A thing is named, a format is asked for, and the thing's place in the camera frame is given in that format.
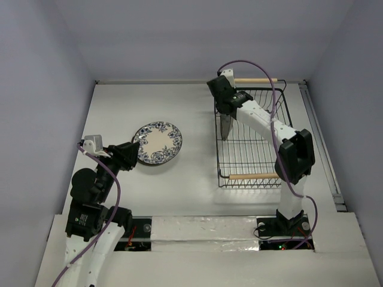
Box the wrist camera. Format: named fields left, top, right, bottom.
left=217, top=68, right=236, bottom=88
left=81, top=135, right=111, bottom=158

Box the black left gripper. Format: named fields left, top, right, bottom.
left=97, top=140, right=139, bottom=200

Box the black wire dish rack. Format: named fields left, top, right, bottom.
left=214, top=80, right=293, bottom=189

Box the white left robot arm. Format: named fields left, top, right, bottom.
left=53, top=135, right=139, bottom=286

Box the dark teal brown-rimmed plate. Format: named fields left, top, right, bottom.
left=133, top=133, right=183, bottom=166

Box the white blue floral plate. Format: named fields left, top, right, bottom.
left=132, top=121, right=183, bottom=166

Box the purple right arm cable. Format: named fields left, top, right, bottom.
left=217, top=60, right=318, bottom=251

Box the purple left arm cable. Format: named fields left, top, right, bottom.
left=47, top=142, right=123, bottom=287

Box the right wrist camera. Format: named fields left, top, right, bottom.
left=217, top=68, right=236, bottom=88

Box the grey patterned plate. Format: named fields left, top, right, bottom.
left=220, top=114, right=233, bottom=141

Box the aluminium rail on table edge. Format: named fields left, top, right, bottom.
left=298, top=80, right=348, bottom=212

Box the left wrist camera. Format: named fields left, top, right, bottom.
left=81, top=135, right=111, bottom=158

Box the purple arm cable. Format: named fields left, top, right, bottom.
left=47, top=142, right=123, bottom=287
left=217, top=60, right=318, bottom=251

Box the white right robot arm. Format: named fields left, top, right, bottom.
left=207, top=75, right=315, bottom=237

